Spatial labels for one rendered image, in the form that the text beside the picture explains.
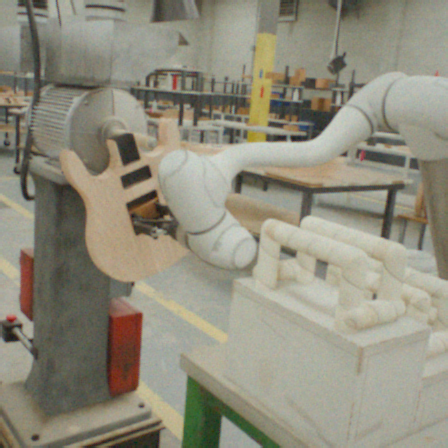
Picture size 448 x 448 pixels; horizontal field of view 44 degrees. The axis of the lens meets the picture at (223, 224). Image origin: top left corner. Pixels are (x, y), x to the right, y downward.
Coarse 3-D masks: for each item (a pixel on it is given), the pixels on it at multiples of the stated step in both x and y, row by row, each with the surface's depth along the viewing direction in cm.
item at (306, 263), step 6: (300, 252) 91; (300, 258) 91; (306, 258) 90; (312, 258) 91; (300, 264) 91; (306, 264) 91; (312, 264) 91; (300, 270) 91; (306, 270) 91; (312, 270) 91; (300, 276) 91; (306, 276) 91; (312, 276) 92; (300, 282) 91; (306, 282) 91; (312, 282) 92
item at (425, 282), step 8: (376, 264) 99; (376, 272) 99; (408, 272) 94; (416, 272) 93; (408, 280) 93; (416, 280) 92; (424, 280) 91; (432, 280) 90; (440, 280) 90; (424, 288) 91; (432, 288) 90; (440, 288) 89; (432, 296) 91; (440, 296) 89
